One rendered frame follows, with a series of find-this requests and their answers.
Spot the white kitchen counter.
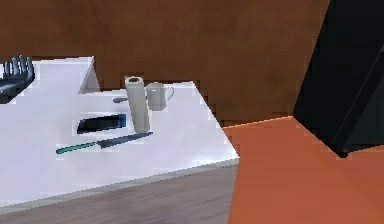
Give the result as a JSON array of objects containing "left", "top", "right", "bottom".
[{"left": 0, "top": 56, "right": 240, "bottom": 224}]

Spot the grey mug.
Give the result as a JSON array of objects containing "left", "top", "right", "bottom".
[{"left": 145, "top": 82, "right": 175, "bottom": 112}]

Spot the white paper towel roll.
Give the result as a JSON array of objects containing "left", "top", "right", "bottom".
[{"left": 124, "top": 75, "right": 152, "bottom": 134}]

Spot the black fridge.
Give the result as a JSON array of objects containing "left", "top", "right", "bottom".
[{"left": 293, "top": 0, "right": 384, "bottom": 159}]

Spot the black dish rack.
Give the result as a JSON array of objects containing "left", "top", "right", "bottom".
[{"left": 0, "top": 54, "right": 36, "bottom": 104}]

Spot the green handled knife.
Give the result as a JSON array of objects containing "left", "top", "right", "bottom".
[{"left": 55, "top": 131, "right": 154, "bottom": 155}]

